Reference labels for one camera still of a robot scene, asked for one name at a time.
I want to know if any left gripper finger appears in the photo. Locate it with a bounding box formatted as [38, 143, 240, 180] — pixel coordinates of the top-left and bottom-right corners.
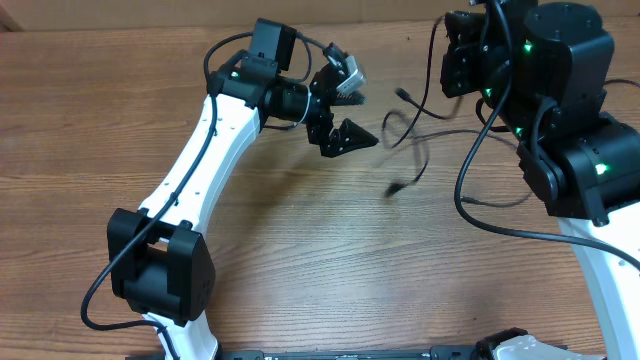
[333, 91, 367, 106]
[320, 118, 379, 158]

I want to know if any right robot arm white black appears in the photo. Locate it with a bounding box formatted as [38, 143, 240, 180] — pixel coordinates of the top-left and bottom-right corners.
[441, 1, 639, 359]

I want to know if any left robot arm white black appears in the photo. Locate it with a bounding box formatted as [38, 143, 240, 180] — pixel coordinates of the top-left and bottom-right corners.
[98, 19, 377, 359]

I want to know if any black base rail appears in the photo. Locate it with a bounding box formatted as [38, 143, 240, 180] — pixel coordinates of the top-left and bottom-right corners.
[124, 327, 606, 360]

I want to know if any cardboard wall panel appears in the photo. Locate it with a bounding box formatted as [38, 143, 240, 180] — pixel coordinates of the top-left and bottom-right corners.
[1, 0, 481, 31]

